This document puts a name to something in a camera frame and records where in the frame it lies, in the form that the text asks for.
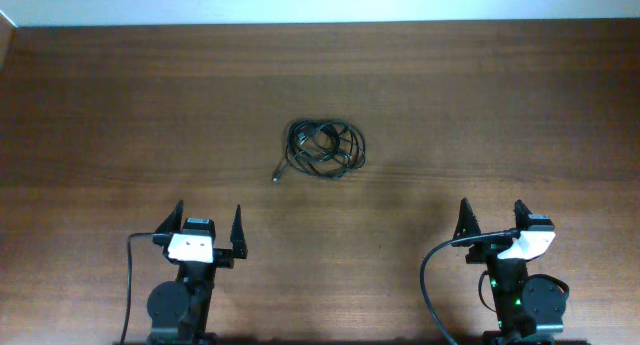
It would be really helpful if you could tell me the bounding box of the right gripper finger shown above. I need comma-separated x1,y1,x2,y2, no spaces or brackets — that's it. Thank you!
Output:
453,198,481,240
514,199,532,230

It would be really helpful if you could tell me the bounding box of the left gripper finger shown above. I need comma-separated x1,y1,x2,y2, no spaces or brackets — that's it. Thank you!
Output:
154,199,184,234
230,204,248,259

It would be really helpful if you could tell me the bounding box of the black USB cable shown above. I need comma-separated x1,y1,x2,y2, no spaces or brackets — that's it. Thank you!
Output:
271,117,367,183

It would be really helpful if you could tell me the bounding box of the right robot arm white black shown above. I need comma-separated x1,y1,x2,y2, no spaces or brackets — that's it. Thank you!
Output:
453,198,570,344

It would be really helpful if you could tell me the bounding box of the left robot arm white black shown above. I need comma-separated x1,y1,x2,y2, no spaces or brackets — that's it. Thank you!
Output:
146,201,248,345

